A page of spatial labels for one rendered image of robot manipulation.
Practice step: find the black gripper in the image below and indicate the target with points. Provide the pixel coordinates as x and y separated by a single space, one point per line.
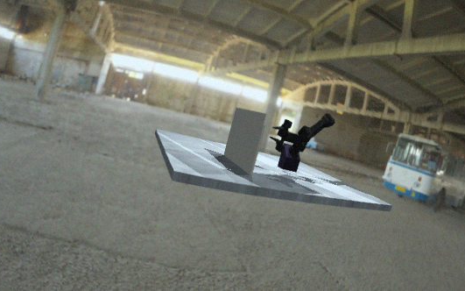
287 136

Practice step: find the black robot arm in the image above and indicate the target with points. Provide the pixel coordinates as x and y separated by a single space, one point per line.
305 133

